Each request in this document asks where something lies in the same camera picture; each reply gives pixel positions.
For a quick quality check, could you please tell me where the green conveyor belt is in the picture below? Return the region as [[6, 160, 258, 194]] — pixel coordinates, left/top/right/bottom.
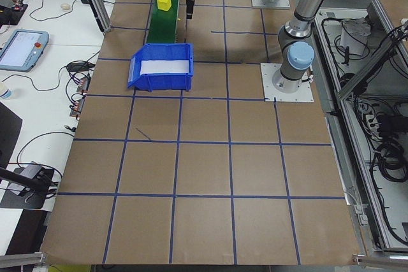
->
[[146, 0, 183, 45]]

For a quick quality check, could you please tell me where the black power adapter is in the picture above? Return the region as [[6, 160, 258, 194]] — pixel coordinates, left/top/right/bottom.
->
[[377, 114, 405, 139]]

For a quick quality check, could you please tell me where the black stand base plate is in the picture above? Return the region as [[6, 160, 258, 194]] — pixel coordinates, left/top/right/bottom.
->
[[0, 166, 55, 211]]

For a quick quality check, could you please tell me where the black electronics box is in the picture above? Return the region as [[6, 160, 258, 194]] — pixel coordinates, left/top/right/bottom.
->
[[0, 3, 29, 26]]

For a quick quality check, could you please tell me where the black looped cable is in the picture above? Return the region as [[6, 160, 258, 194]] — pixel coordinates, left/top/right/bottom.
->
[[321, 17, 351, 66]]

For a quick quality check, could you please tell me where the blue plastic storage bin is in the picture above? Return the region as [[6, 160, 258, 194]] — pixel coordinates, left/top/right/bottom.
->
[[126, 43, 194, 92]]

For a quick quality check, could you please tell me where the black cable bundle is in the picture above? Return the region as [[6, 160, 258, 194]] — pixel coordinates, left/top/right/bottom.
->
[[369, 141, 408, 183]]

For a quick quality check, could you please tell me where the white power strip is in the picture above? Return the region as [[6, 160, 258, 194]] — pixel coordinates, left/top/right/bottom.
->
[[356, 101, 379, 132]]

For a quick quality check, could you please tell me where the white desk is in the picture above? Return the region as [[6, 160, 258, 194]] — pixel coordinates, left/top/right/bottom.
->
[[0, 0, 127, 47], [0, 42, 103, 214]]

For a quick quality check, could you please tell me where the black oblong adapter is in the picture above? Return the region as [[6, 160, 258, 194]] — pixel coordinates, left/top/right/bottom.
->
[[66, 61, 96, 73]]

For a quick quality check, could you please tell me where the black stand pole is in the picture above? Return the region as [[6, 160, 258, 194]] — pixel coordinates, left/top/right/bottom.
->
[[0, 166, 50, 192]]

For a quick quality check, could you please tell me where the white paper cup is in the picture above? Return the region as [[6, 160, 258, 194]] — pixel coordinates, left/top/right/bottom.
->
[[0, 82, 14, 100]]

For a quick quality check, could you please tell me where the black flat panel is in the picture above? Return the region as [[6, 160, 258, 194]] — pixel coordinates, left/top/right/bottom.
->
[[0, 101, 24, 171]]

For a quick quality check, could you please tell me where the aluminium profile bar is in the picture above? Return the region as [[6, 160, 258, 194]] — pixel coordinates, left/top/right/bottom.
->
[[352, 252, 408, 268], [0, 252, 48, 272]]

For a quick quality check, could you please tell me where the grey corner bracket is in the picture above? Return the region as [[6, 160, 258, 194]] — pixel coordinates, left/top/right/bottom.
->
[[353, 203, 369, 227]]

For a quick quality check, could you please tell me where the white crumpled bag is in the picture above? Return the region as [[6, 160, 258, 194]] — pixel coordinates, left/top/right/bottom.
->
[[340, 17, 372, 57]]

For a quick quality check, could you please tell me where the small relay board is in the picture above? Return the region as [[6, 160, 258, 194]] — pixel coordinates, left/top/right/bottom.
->
[[78, 74, 91, 94], [69, 95, 85, 118]]

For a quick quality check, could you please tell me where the grey box device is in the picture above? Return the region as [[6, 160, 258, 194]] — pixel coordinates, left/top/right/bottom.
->
[[6, 162, 44, 196]]

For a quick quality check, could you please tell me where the light blue teach pendant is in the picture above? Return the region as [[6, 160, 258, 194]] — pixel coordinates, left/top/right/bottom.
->
[[0, 29, 50, 73]]

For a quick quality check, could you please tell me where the metal V-shaped frame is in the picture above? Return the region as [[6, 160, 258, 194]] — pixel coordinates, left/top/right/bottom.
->
[[314, 0, 408, 254]]

